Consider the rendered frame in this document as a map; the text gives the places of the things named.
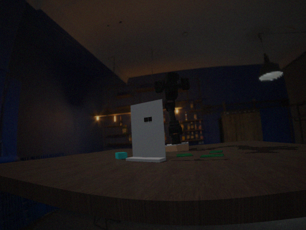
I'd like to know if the small teal block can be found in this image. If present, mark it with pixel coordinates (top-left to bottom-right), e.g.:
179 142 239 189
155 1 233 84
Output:
115 152 128 159

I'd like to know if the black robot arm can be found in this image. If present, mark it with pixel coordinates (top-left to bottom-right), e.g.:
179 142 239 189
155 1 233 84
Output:
164 72 183 145

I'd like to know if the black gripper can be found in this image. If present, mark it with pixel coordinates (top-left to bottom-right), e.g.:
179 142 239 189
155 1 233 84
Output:
154 77 190 95

